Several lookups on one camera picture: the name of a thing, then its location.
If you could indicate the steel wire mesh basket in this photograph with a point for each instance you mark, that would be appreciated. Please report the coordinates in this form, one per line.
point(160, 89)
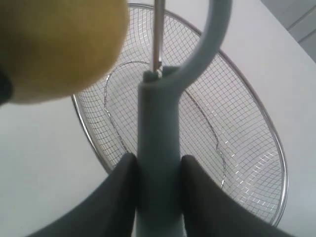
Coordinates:
point(222, 123)

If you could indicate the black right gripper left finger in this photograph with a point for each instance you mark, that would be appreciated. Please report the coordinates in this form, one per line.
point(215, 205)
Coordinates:
point(108, 212)

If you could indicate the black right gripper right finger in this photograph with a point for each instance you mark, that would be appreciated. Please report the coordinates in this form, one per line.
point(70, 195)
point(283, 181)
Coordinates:
point(210, 212)

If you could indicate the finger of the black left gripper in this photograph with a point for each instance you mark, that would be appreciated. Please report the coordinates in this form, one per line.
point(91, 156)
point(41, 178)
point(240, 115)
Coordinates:
point(6, 89)

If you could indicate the teal handled peeler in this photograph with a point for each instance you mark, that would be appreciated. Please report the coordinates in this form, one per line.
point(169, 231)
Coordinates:
point(159, 211)

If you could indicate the yellow lemon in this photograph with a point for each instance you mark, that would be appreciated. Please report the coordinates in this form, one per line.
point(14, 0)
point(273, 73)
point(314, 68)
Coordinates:
point(51, 49)

